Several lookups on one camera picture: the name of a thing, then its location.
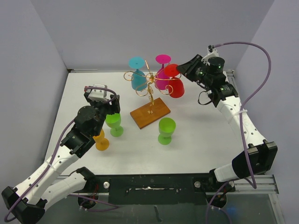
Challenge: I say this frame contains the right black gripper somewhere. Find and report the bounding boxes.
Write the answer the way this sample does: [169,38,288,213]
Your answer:
[176,55,212,87]

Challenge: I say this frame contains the green wine glass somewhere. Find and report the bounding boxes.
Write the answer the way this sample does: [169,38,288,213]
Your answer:
[158,118,176,145]
[105,113,123,137]

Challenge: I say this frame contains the red wine glass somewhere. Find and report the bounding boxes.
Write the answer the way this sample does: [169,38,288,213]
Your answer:
[164,63,185,98]

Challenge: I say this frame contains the magenta wine glass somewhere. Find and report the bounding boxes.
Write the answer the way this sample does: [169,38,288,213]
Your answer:
[155,54,171,91]

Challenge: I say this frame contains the blue wine glass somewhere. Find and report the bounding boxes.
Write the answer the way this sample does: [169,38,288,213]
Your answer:
[128,56,147,91]

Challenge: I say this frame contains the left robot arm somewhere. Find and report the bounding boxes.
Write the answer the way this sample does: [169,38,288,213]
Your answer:
[1,95,120,224]

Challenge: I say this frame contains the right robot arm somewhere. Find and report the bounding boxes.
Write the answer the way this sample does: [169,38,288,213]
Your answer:
[176,55,278,191]

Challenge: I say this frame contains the wooden rack base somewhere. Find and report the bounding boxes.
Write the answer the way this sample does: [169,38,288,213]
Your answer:
[130,98,171,129]

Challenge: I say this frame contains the orange wine glass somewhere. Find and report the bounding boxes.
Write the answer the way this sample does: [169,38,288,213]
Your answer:
[93,129,109,151]

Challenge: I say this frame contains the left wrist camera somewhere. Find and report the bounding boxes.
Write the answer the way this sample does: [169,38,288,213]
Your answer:
[85,89,107,102]

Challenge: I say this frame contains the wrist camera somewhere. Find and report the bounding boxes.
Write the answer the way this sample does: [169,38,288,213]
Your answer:
[201,45,219,65]
[85,89,107,102]

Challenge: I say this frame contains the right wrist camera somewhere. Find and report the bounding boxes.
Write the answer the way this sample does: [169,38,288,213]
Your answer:
[201,45,219,65]

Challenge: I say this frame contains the gold wire glass rack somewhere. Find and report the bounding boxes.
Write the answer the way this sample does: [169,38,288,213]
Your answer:
[123,60,182,105]

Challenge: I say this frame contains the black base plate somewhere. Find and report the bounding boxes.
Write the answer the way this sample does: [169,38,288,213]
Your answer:
[77,174,225,206]

